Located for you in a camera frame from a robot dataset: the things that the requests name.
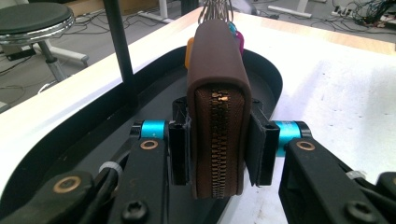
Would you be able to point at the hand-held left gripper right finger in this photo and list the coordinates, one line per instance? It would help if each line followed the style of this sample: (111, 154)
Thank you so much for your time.
(311, 174)

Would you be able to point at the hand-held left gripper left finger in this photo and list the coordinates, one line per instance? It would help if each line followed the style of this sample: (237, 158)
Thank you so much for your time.
(149, 174)

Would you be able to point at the black oval tray with post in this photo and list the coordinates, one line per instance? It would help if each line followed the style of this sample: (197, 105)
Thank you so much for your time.
(93, 130)

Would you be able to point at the brown zip pouch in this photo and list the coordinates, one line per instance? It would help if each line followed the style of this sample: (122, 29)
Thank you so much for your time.
(218, 71)

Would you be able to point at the white desk leg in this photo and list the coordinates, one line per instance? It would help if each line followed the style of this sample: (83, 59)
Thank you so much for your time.
(162, 11)

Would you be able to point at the white power strip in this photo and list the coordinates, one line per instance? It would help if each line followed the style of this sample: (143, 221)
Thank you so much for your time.
(342, 11)

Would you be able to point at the flat cardboard box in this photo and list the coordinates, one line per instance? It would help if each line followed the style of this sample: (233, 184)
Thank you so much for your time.
(87, 6)

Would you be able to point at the black round stool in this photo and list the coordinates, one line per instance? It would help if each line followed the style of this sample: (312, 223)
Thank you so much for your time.
(34, 18)

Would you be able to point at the white frame foot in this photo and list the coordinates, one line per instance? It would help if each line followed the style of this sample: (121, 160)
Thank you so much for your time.
(289, 11)

